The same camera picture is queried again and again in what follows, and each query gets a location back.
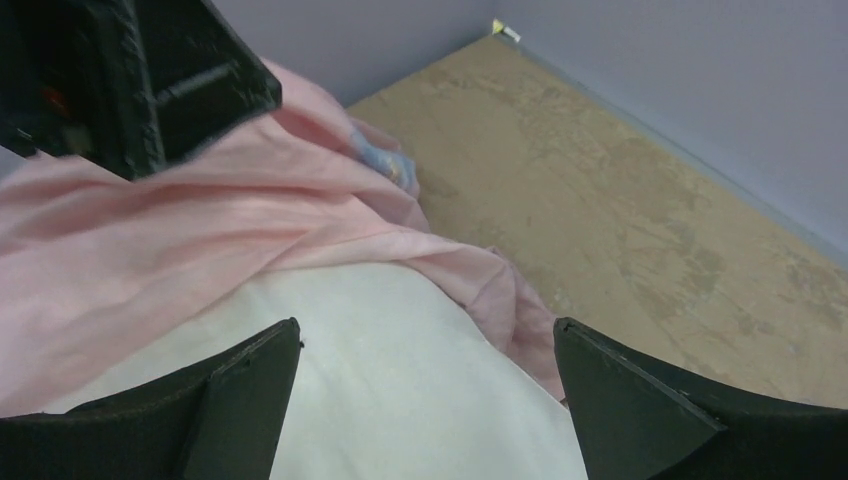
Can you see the white pillow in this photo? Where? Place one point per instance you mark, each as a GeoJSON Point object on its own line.
{"type": "Point", "coordinates": [395, 381]}

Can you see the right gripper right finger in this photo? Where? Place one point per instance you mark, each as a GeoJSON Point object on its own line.
{"type": "Point", "coordinates": [638, 417]}

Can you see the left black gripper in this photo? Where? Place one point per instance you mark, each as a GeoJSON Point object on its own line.
{"type": "Point", "coordinates": [135, 87]}

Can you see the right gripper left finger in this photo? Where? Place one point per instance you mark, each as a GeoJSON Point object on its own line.
{"type": "Point", "coordinates": [220, 418]}

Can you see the pink pillow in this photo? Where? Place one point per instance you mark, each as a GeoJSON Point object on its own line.
{"type": "Point", "coordinates": [95, 267]}

